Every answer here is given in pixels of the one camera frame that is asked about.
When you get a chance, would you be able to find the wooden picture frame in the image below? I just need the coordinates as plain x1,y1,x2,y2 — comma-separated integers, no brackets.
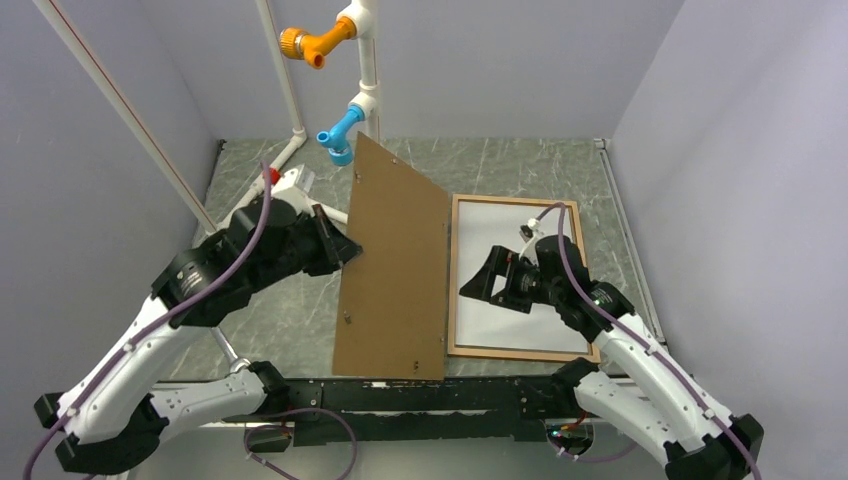
447,193,602,365

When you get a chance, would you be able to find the blue pipe nozzle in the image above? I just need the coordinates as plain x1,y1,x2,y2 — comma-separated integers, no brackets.
315,105,365,166

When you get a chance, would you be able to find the white PVC pipe stand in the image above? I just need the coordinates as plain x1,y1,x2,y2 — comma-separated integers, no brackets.
34,0,380,235

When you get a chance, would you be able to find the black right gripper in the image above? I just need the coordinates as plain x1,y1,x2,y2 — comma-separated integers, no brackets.
459,244,563,313

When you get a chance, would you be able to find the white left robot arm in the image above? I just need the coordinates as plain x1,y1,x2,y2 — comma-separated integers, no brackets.
35,199,362,475

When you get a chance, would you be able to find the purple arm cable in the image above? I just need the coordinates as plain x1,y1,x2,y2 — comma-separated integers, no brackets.
23,160,359,480
536,201,763,480

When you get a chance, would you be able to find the glossy room photo print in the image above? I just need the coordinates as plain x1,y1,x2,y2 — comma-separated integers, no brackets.
448,194,598,361

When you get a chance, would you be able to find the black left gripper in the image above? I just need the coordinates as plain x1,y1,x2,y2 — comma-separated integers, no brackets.
248,202,364,293

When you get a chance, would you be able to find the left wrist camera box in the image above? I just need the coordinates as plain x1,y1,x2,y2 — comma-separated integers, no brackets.
271,164,316,216

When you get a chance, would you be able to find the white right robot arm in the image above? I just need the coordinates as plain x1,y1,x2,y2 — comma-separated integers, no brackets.
459,236,764,479

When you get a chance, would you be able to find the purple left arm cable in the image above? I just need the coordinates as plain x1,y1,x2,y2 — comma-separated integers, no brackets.
23,160,359,480

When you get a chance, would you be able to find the brown backing board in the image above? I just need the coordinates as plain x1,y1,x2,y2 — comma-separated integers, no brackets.
331,134,451,381

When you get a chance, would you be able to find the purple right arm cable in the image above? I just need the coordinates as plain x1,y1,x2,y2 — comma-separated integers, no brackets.
536,201,763,480

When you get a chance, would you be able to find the orange pipe nozzle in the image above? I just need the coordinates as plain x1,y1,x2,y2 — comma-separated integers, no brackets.
279,16,358,70

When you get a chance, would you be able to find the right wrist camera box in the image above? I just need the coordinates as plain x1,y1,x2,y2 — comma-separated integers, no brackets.
519,217,546,265

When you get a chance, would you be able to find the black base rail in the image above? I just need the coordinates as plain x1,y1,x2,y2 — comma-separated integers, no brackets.
226,374,582,447

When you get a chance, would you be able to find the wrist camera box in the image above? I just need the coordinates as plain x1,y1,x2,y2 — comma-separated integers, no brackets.
271,164,316,216
519,217,546,265

